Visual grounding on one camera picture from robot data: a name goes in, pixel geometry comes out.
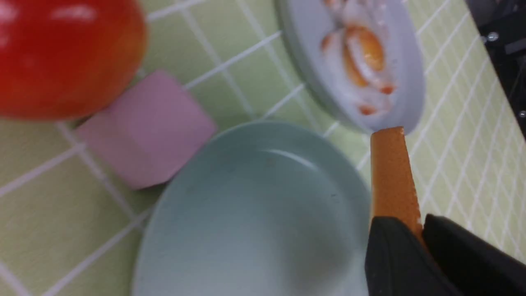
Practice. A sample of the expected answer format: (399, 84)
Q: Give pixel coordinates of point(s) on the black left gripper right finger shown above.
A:
(472, 265)

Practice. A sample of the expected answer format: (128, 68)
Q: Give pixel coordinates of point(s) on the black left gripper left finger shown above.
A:
(398, 265)

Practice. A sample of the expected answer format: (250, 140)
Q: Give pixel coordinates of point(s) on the fried egg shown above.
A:
(357, 61)

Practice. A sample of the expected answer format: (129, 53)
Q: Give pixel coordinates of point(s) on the teal empty plate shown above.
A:
(264, 209)

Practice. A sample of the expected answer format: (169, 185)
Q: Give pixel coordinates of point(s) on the grey blue egg plate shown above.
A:
(305, 23)

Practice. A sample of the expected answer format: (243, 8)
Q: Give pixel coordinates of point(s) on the pink cube block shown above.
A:
(150, 132)

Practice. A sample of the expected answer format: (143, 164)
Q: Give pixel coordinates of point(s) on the red apple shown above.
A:
(66, 59)

